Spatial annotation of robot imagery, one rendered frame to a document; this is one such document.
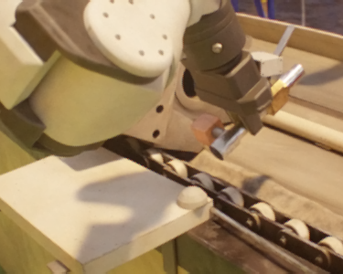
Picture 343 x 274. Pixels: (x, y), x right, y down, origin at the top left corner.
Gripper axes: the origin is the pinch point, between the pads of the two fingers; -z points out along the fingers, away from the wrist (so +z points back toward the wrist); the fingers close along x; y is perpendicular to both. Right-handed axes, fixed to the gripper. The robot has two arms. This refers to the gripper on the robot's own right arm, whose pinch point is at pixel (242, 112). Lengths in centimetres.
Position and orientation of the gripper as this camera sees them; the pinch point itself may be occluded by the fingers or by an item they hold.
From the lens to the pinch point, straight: 80.2
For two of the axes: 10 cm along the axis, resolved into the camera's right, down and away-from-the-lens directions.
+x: -6.1, -2.7, 7.4
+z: -3.9, -7.1, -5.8
